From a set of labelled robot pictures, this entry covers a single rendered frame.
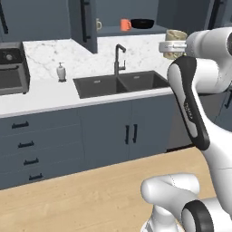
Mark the short black door handle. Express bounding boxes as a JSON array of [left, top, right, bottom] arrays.
[[224, 90, 232, 110], [131, 123, 139, 144], [124, 124, 131, 146]]

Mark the dark grey tap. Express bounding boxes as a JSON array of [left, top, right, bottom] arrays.
[[113, 43, 128, 77]]

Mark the blue-grey drawer front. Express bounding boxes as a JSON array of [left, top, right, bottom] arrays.
[[0, 157, 86, 191], [0, 124, 83, 158], [0, 140, 85, 175], [0, 107, 82, 139]]

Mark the dark grey dishwasher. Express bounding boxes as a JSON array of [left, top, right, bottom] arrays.
[[166, 92, 226, 152]]

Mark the black drawer handle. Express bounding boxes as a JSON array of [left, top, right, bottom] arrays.
[[11, 121, 31, 130], [23, 157, 41, 167], [16, 140, 35, 150], [28, 172, 44, 182]]

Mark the black bowl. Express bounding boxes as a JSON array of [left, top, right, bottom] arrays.
[[130, 18, 156, 31]]

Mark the open blue-grey wall cabinet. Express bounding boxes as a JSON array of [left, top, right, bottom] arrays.
[[95, 0, 169, 38]]

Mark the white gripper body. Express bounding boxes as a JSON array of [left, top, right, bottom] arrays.
[[159, 41, 189, 53]]

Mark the orange mug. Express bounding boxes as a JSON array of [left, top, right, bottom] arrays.
[[120, 18, 133, 33]]

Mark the dark grey double sink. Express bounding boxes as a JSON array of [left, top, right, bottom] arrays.
[[72, 70, 171, 100]]

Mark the white soap dispenser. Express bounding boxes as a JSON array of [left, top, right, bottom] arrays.
[[55, 62, 68, 83]]

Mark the open blue-grey cabinet door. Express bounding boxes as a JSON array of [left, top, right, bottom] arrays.
[[69, 0, 99, 54]]

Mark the blue-grey base cupboard door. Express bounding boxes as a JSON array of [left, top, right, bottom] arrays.
[[78, 100, 134, 170], [128, 94, 178, 161], [211, 90, 232, 132]]

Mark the blue-grey wall cabinet door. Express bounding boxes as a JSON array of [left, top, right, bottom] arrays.
[[0, 0, 73, 44], [156, 0, 232, 33]]

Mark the long black door handle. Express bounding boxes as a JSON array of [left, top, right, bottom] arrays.
[[80, 0, 92, 44], [0, 0, 9, 35], [208, 0, 225, 31]]

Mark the grey toaster oven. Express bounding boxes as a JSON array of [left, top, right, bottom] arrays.
[[0, 42, 31, 96]]

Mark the cream mug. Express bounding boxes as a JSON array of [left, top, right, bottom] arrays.
[[95, 17, 103, 32]]

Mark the beige cup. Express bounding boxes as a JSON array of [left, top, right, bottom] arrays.
[[163, 29, 189, 61]]

